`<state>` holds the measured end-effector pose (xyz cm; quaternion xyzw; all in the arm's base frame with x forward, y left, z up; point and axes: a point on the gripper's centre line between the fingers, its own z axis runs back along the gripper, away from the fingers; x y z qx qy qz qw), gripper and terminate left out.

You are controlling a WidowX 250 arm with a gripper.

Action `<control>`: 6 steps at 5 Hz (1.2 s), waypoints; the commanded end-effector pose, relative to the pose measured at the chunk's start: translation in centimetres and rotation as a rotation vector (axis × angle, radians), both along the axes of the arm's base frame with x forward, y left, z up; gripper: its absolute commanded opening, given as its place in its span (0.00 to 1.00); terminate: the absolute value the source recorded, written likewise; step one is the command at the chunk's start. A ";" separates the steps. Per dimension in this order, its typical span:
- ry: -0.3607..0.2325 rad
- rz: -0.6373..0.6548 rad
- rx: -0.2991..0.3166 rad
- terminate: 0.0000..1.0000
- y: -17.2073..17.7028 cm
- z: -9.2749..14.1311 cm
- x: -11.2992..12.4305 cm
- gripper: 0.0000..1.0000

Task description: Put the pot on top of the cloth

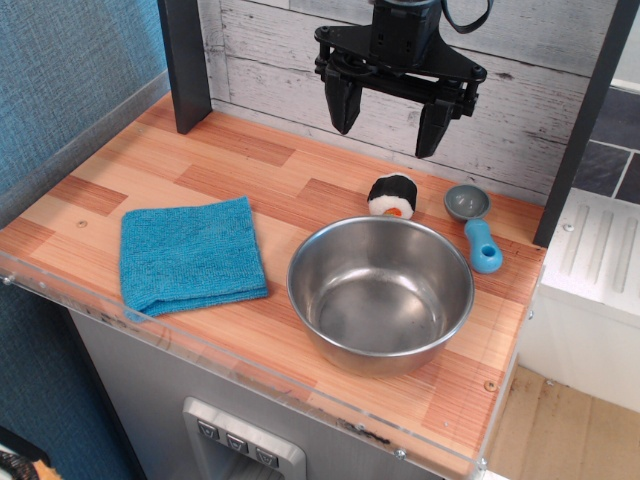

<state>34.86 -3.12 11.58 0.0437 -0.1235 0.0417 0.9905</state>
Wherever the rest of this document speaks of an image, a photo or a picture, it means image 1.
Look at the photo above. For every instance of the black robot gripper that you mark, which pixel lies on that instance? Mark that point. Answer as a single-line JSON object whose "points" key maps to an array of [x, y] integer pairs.
{"points": [[400, 53]]}

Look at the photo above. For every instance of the silver steel pot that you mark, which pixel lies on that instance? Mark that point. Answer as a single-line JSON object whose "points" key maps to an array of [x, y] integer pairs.
{"points": [[380, 296]]}

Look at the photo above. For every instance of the blue folded cloth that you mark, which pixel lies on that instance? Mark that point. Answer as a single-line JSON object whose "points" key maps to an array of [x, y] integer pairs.
{"points": [[186, 258]]}

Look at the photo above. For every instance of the plush sushi roll toy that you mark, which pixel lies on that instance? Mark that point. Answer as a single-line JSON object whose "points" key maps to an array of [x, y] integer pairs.
{"points": [[395, 195]]}

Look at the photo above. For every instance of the grey blue toy scoop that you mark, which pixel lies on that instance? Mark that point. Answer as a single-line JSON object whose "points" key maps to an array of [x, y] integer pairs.
{"points": [[470, 204]]}

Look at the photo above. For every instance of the white grooved side cabinet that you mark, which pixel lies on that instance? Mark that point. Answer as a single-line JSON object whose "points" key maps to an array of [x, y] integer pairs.
{"points": [[583, 328]]}

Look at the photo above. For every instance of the clear acrylic edge guard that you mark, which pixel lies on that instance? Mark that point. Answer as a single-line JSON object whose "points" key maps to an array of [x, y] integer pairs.
{"points": [[148, 368]]}

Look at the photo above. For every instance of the silver dispenser button panel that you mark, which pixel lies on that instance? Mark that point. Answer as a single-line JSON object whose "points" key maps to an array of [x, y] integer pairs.
{"points": [[227, 447]]}

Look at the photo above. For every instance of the orange object bottom left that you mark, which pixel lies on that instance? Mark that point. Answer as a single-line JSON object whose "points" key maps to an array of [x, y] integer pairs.
{"points": [[26, 464]]}

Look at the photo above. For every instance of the dark right cabinet post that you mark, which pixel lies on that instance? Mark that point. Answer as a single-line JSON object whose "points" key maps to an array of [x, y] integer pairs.
{"points": [[607, 61]]}

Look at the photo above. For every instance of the dark cabinet post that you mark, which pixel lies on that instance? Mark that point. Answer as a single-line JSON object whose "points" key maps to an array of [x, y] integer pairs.
{"points": [[185, 58], [607, 61]]}

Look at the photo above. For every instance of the dark left cabinet post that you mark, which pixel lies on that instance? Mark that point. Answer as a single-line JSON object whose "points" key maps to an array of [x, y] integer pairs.
{"points": [[185, 58]]}

